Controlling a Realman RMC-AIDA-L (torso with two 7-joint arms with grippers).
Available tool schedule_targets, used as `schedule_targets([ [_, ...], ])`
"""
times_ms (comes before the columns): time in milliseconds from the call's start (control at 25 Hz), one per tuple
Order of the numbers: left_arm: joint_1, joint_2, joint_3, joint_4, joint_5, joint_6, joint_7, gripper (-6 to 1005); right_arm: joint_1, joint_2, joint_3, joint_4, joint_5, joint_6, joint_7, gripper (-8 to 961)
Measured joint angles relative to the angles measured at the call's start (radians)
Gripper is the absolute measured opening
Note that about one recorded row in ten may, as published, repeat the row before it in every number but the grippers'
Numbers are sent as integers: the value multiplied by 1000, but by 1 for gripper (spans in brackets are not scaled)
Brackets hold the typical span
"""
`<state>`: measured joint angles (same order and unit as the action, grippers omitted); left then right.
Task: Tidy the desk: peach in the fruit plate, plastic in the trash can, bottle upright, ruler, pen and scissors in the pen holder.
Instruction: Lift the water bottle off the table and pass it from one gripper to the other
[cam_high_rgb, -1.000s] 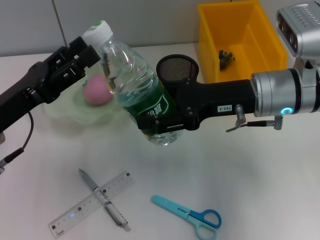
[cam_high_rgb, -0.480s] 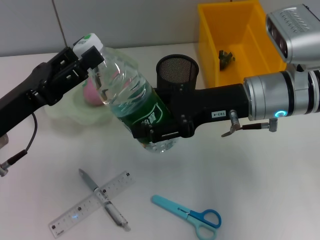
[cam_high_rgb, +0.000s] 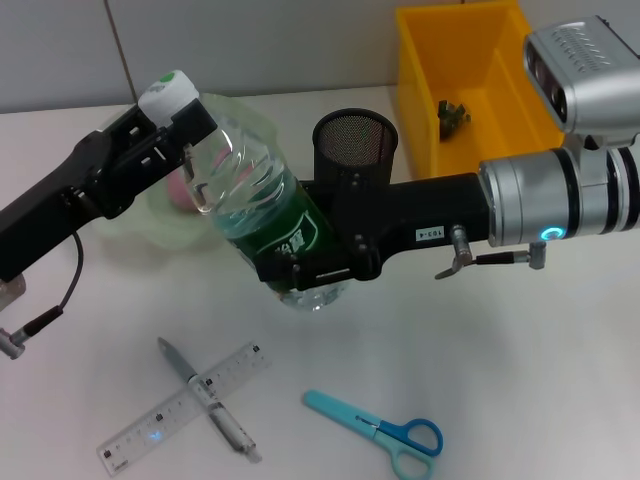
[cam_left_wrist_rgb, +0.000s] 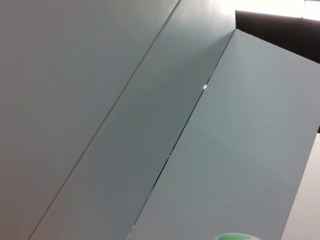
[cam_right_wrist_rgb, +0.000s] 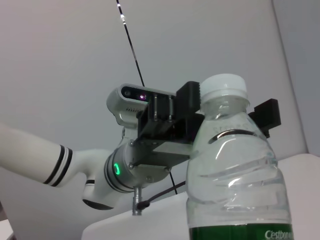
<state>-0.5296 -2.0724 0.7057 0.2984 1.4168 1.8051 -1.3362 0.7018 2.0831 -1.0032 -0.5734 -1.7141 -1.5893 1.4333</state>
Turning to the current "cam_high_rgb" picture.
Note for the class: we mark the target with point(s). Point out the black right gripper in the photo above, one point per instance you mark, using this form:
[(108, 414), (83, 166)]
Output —
[(415, 210)]

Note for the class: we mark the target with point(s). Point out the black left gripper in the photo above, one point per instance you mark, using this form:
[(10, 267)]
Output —
[(65, 195)]

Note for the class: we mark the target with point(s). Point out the pink peach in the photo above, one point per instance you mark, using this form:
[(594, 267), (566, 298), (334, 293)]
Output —
[(177, 195)]

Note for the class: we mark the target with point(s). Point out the clear green-label water bottle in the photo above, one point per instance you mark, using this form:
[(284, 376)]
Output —
[(240, 190)]

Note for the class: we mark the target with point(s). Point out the black mesh pen cup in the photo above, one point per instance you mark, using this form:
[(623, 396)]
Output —
[(350, 145)]

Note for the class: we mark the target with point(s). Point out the pale green glass fruit plate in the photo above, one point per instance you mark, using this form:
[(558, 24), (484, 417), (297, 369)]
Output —
[(150, 222)]

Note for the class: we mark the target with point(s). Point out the blue capped scissors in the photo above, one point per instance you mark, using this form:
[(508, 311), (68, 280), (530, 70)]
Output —
[(340, 410)]

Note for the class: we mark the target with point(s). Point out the grey clear pen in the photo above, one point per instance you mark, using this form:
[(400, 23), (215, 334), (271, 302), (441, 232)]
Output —
[(225, 425)]

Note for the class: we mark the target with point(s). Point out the clear plastic ruler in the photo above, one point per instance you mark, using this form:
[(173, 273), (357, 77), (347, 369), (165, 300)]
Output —
[(150, 425)]

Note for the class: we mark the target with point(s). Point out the yellow plastic storage bin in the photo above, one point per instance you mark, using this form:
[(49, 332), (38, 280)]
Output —
[(425, 75)]

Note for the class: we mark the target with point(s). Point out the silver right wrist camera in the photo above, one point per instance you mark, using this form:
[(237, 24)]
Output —
[(585, 80)]

